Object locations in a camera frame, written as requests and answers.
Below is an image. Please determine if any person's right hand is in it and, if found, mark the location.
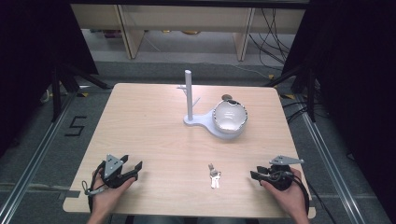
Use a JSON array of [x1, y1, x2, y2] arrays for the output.
[[260, 167, 308, 219]]

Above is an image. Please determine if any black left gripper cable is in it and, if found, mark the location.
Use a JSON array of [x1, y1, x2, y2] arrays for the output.
[[88, 160, 106, 213]]

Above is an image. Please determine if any metal floor rail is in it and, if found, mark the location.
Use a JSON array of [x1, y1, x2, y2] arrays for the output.
[[298, 92, 372, 224], [0, 90, 79, 224]]

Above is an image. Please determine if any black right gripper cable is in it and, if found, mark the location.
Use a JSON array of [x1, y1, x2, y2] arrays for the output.
[[290, 172, 311, 217]]

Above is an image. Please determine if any bundle of black floor cables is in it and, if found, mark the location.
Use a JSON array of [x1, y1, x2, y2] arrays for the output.
[[247, 7, 297, 72]]

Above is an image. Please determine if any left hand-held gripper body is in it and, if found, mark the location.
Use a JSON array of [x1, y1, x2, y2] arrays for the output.
[[98, 153, 138, 189]]

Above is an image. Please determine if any black tape floor mark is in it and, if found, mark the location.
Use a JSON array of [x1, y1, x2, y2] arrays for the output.
[[64, 115, 88, 137]]

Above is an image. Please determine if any brown round object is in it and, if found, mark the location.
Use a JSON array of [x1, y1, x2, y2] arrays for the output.
[[220, 93, 239, 105]]

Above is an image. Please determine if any black curtain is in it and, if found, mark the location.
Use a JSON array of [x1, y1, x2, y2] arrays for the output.
[[0, 0, 100, 158], [280, 0, 396, 217]]

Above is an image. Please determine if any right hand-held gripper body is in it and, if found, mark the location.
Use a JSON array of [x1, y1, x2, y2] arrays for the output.
[[263, 155, 305, 191]]

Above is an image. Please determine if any person's left hand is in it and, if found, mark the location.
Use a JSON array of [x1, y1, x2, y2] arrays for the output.
[[91, 170, 136, 217]]

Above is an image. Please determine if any light wooden shelf unit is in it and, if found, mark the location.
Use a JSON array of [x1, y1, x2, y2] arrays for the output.
[[70, 3, 306, 63]]

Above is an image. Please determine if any silver key bunch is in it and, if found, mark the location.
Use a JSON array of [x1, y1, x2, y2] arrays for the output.
[[207, 162, 223, 190]]

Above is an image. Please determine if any grey floor tape strip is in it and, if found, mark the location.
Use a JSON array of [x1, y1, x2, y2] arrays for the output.
[[0, 181, 82, 199]]

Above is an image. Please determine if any grey left gripper strap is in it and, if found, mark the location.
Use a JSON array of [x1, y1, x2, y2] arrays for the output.
[[81, 180, 105, 197]]

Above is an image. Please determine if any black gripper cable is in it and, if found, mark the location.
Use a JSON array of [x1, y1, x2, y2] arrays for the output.
[[290, 172, 311, 217], [88, 160, 106, 213]]

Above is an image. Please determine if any white hook stand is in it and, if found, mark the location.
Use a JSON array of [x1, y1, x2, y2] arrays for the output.
[[176, 69, 248, 140]]

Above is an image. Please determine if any black tripod stand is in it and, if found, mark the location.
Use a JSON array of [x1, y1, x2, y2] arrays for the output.
[[263, 64, 319, 124], [50, 63, 112, 123]]

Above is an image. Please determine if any white floor cable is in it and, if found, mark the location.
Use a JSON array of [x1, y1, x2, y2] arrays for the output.
[[232, 63, 273, 80]]

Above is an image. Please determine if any white bowl with dark rim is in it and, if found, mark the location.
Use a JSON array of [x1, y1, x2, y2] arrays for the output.
[[211, 99, 249, 135]]

